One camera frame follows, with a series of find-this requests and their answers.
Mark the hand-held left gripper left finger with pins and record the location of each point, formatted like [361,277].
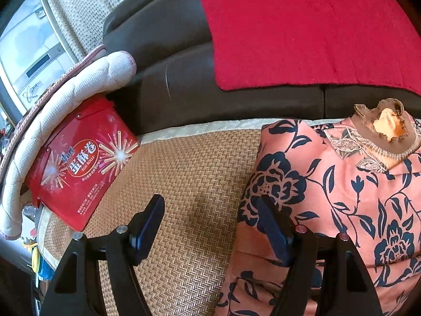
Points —
[149,227]

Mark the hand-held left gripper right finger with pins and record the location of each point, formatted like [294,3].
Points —
[273,233]

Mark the pink floral garment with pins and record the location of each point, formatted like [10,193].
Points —
[329,187]

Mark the woven bamboo mat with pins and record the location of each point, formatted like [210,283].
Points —
[184,187]

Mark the red tin box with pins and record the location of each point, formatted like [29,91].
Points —
[82,168]

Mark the colourful plastic toys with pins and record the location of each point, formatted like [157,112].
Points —
[34,253]

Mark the dark brown leather sofa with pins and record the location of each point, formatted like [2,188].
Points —
[184,82]

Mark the white quilted cloth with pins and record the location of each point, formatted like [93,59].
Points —
[65,89]

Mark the red blanket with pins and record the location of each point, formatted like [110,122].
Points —
[296,33]

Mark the silver refrigerator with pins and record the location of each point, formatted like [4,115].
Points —
[29,49]

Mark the beige dotted curtain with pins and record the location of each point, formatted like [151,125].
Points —
[88,3]

